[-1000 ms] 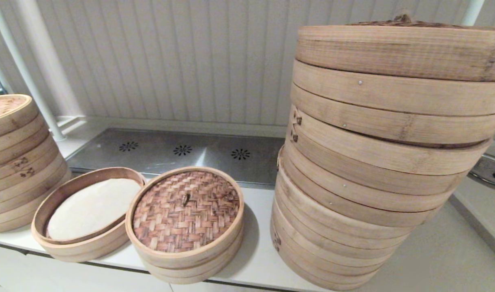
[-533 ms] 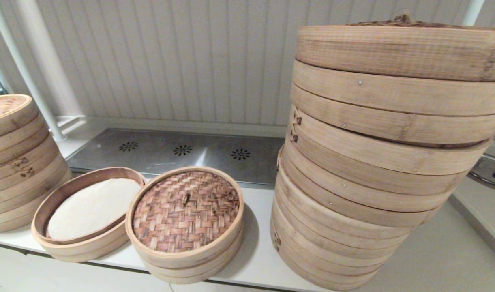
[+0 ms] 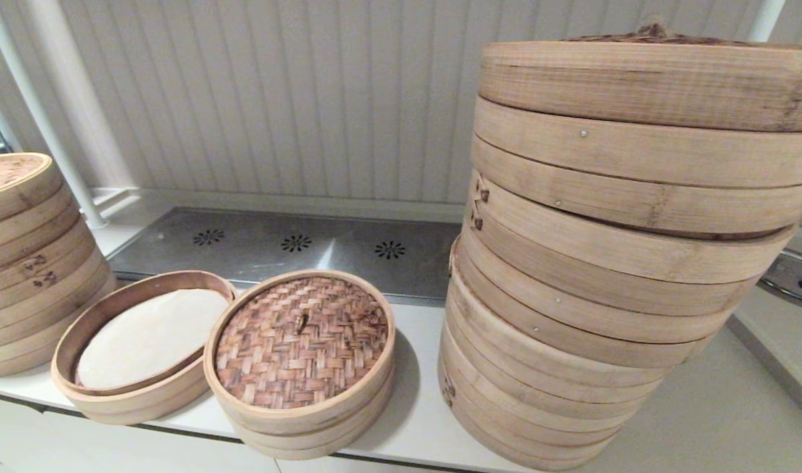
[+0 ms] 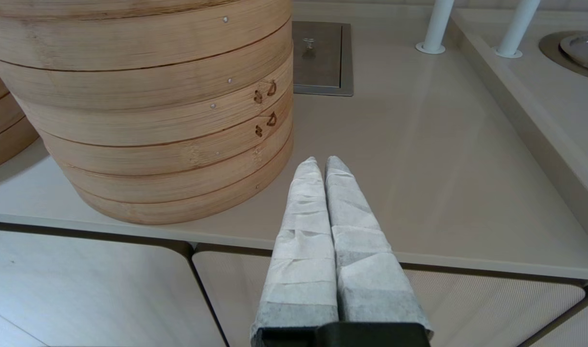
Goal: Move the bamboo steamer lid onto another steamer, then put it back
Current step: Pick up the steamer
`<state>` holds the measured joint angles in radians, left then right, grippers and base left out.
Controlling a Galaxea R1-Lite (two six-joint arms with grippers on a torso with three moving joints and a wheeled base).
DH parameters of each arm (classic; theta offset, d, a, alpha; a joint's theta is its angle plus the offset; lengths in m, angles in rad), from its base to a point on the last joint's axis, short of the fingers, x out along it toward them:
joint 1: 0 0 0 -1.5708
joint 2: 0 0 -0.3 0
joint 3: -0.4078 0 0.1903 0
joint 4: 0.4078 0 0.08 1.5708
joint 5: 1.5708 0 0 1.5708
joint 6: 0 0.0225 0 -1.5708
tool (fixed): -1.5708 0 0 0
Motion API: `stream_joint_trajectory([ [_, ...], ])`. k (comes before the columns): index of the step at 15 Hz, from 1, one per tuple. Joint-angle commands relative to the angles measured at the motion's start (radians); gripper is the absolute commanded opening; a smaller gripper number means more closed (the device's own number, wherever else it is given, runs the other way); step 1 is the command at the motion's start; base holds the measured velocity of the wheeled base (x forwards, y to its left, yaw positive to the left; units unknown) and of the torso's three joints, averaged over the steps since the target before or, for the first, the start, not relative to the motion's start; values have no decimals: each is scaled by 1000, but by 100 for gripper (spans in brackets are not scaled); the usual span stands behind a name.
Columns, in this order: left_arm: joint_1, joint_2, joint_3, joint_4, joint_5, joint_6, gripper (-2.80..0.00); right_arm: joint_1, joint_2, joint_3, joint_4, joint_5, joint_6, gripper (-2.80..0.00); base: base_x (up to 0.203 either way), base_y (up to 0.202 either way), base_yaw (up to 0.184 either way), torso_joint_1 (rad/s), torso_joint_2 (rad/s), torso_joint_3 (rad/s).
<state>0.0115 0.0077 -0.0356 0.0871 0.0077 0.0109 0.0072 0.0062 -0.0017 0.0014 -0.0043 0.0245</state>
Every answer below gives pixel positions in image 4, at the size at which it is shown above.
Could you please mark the small bamboo steamer basket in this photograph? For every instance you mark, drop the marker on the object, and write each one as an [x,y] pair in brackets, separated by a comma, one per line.
[5,140]

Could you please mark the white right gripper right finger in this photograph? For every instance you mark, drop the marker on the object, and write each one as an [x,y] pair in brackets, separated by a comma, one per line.
[371,279]

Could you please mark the large bamboo steamer basket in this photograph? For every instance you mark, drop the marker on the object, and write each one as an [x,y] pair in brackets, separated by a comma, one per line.
[144,103]
[188,209]
[130,38]
[168,166]

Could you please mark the thin white pole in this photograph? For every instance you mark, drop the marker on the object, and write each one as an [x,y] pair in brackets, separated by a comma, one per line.
[517,26]
[437,24]

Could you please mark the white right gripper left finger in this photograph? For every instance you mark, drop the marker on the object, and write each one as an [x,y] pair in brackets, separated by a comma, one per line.
[303,265]

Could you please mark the round steel basin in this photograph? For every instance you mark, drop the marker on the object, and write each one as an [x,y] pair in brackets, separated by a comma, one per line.
[580,50]

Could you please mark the beige cabinet door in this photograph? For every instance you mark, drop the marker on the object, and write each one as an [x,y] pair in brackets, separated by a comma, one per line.
[467,313]
[82,289]
[573,327]

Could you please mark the steel hatch with knob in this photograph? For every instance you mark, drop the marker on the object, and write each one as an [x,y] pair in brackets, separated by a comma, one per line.
[322,62]

